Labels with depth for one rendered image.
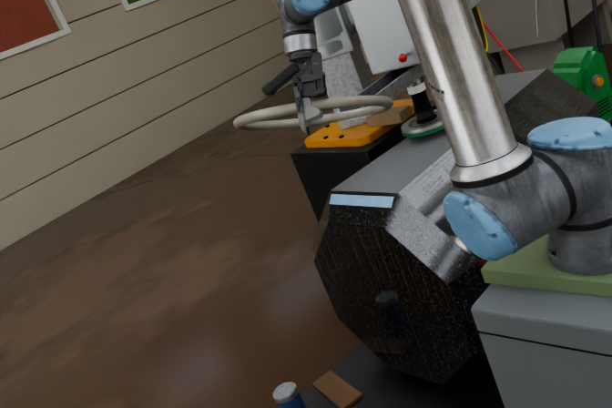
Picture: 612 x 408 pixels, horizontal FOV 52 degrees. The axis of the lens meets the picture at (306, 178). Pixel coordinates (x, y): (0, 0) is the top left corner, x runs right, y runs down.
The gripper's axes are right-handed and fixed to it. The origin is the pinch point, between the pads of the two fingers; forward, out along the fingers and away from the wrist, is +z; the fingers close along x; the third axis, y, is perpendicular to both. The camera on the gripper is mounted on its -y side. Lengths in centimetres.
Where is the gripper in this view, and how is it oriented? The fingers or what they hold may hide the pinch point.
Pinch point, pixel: (303, 129)
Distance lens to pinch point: 171.5
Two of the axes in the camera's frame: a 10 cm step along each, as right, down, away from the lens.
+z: 1.3, 9.9, 0.0
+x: 1.5, -0.2, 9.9
